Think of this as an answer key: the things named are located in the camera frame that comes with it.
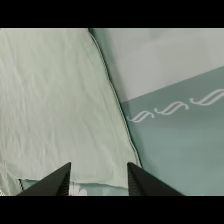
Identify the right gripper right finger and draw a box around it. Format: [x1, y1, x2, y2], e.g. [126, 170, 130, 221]
[126, 162, 185, 197]

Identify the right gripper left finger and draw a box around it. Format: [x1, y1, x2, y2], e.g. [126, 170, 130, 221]
[17, 161, 72, 197]

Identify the pale green garment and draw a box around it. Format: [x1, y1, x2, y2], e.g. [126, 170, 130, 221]
[0, 27, 142, 197]

